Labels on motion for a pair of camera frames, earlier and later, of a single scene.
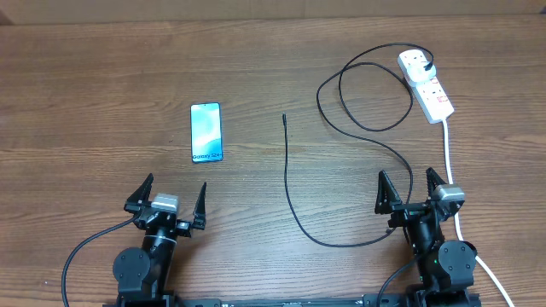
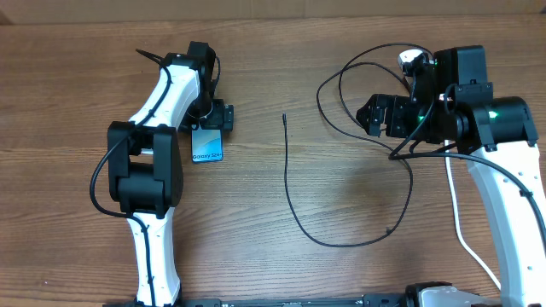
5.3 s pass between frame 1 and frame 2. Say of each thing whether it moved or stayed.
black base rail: stayed
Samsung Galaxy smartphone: stayed
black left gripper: moved
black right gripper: moved
